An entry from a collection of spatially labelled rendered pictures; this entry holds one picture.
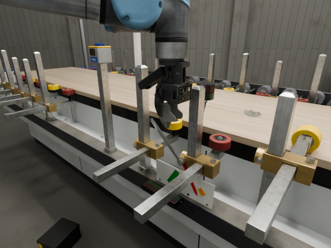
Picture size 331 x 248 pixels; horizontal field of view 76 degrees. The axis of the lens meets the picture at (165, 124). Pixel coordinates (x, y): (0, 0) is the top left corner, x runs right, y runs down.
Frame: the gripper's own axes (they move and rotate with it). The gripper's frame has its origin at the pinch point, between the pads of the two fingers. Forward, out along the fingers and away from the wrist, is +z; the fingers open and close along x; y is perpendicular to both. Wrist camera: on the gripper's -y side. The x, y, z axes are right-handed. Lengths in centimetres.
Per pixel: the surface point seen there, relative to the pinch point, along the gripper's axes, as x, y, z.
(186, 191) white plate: 5.5, 5.7, 27.0
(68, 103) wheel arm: 20, -113, 19
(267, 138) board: 31.9, 23.6, 9.1
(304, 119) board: 64, 31, 9
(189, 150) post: 6.1, 5.7, 10.3
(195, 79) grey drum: 158, -90, 16
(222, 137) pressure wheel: 20.6, 10.6, 8.9
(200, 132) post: 8.1, 8.2, 3.2
